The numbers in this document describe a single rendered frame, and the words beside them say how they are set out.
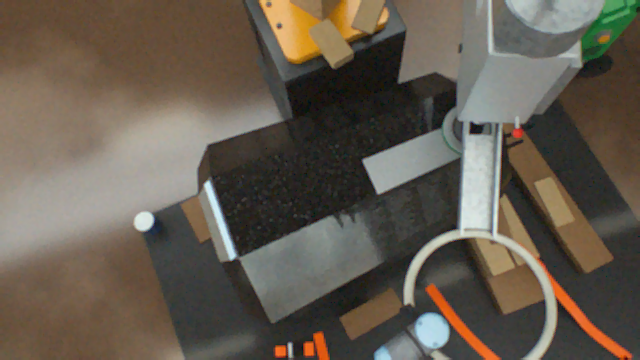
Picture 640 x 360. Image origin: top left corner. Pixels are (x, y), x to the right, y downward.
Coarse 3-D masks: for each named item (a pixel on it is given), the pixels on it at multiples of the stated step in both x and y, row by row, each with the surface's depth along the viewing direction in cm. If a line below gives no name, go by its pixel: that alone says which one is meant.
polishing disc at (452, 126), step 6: (456, 108) 203; (450, 114) 202; (456, 114) 202; (450, 120) 202; (456, 120) 202; (444, 126) 201; (450, 126) 201; (456, 126) 201; (486, 126) 200; (492, 126) 200; (444, 132) 201; (450, 132) 200; (456, 132) 200; (462, 132) 200; (486, 132) 199; (492, 132) 199; (450, 138) 199; (456, 138) 199; (462, 138) 199; (450, 144) 199; (456, 144) 199; (462, 144) 199; (456, 150) 199
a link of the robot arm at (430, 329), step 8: (416, 320) 147; (424, 320) 143; (432, 320) 143; (440, 320) 143; (408, 328) 146; (416, 328) 142; (424, 328) 142; (432, 328) 142; (440, 328) 142; (448, 328) 143; (416, 336) 143; (424, 336) 141; (432, 336) 141; (440, 336) 141; (424, 344) 141; (432, 344) 140; (440, 344) 141
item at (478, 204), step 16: (464, 128) 183; (496, 128) 183; (464, 144) 181; (480, 144) 185; (496, 144) 181; (464, 160) 181; (480, 160) 184; (496, 160) 180; (464, 176) 180; (480, 176) 184; (496, 176) 180; (464, 192) 180; (480, 192) 184; (496, 192) 179; (464, 208) 184; (480, 208) 184; (496, 208) 179; (464, 224) 180; (480, 224) 184; (496, 224) 179
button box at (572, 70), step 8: (576, 64) 133; (568, 72) 136; (576, 72) 135; (560, 80) 140; (568, 80) 140; (552, 88) 145; (560, 88) 144; (544, 96) 151; (552, 96) 149; (544, 104) 154; (536, 112) 159
